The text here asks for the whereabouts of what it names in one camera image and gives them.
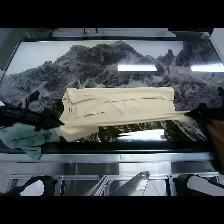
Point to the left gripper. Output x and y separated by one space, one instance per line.
46 120

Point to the brown garment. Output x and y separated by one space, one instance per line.
216 143

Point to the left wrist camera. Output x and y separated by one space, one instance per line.
32 99

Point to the cream shirt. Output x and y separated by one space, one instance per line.
120 106

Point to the grey-green garment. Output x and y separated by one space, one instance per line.
23 138

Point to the silver frame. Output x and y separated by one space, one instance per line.
110 163

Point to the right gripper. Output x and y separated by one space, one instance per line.
200 112

